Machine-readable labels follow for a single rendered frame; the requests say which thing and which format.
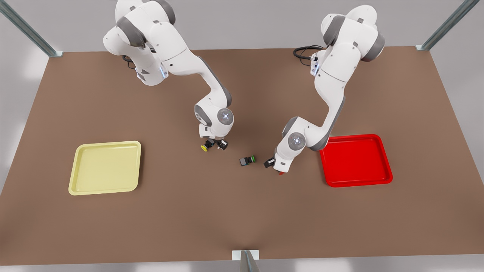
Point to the yellow push-button switch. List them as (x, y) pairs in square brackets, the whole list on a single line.
[(207, 145)]

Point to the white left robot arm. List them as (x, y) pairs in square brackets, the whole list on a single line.
[(334, 71)]

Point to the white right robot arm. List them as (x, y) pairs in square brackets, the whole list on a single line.
[(177, 56)]

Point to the red tray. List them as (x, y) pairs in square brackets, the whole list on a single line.
[(355, 160)]

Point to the pale yellow tray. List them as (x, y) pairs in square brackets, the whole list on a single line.
[(105, 167)]

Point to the green push-button switch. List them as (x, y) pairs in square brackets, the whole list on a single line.
[(247, 160)]

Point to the silver frame post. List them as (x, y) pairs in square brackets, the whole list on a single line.
[(246, 260), (446, 25), (26, 28)]

